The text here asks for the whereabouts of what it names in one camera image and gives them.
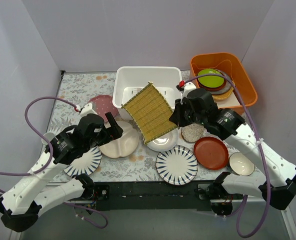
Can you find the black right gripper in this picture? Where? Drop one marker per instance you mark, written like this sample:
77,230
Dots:
180,115

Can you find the orange plastic bin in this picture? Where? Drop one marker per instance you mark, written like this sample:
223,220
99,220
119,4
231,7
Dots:
231,65

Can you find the floral table mat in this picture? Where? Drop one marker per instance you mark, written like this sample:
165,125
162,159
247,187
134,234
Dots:
140,166

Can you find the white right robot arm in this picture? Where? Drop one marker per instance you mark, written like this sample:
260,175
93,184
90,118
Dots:
277,183

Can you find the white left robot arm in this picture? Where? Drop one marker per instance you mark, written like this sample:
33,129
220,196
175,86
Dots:
23,204

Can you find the grey round plate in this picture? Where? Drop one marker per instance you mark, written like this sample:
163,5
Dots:
225,89

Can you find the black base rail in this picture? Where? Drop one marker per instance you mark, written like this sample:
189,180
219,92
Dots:
155,195

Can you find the blue striped white plate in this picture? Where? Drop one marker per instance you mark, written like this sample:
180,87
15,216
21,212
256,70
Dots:
177,166

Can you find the woven yellow basket tray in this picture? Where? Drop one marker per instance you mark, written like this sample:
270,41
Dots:
223,96

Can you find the cream divided plate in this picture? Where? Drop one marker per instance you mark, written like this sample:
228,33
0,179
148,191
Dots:
124,146

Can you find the pale blue rimmed plate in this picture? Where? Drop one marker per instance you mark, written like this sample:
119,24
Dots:
165,142

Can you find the white plastic bin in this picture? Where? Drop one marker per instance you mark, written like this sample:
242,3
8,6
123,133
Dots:
131,80

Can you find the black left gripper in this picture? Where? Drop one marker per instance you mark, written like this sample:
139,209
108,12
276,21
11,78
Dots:
108,132

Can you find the speckled beige plate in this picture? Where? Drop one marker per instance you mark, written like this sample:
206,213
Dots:
192,133

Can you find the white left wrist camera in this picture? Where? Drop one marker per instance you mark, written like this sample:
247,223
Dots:
87,109

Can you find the white small cup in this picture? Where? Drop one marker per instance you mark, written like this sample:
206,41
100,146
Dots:
47,137

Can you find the white board in bin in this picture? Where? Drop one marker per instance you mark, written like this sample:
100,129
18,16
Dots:
230,102

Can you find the red brown plate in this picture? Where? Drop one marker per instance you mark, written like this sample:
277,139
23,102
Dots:
211,153

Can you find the brown plate under green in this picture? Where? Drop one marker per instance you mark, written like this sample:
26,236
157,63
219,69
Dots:
212,89

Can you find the black rimmed white bowl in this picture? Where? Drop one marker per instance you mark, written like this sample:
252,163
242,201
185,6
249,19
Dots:
240,164

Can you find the yellow bamboo mat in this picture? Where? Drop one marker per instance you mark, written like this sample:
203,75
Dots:
151,112

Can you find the pink polka dot plate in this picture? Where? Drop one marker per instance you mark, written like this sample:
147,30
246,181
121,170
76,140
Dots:
102,104

